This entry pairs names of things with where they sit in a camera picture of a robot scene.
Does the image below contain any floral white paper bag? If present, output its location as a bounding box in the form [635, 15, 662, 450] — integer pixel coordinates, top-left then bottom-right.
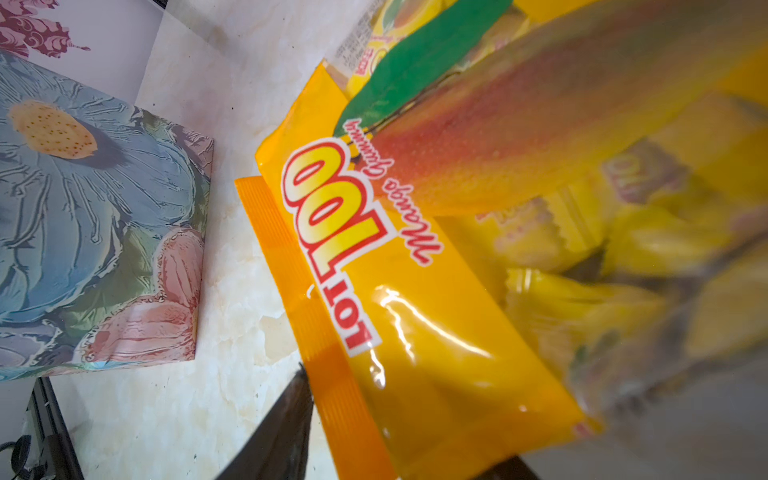
[1, 53, 214, 381]

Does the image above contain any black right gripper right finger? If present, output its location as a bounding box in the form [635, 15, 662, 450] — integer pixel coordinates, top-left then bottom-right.
[475, 456, 539, 480]

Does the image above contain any yellow snack bag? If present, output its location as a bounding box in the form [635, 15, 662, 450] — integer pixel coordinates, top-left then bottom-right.
[237, 1, 767, 479]

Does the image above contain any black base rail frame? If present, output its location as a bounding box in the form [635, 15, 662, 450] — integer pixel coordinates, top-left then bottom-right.
[1, 377, 84, 480]

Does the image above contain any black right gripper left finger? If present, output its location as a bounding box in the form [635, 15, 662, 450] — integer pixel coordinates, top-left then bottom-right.
[218, 365, 314, 480]

